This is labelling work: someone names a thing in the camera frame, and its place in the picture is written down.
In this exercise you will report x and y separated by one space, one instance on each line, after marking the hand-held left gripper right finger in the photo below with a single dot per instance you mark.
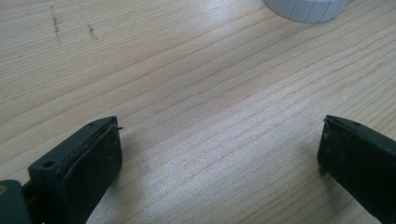
361 165

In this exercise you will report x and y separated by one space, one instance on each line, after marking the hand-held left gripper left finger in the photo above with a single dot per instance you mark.
84 174

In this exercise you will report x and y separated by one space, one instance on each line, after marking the white stand with post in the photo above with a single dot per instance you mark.
308 9

